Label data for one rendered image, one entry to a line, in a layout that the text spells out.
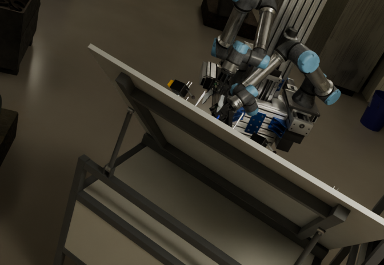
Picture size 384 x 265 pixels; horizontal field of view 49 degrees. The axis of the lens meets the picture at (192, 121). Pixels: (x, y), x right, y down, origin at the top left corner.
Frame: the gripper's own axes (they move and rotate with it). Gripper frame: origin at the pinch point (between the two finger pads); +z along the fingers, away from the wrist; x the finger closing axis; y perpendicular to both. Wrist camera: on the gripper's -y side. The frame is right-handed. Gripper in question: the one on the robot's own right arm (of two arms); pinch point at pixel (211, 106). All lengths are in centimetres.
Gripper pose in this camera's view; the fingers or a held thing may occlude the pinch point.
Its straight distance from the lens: 213.7
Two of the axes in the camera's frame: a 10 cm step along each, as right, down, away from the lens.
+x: 8.2, 4.9, -3.0
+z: -4.5, 8.7, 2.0
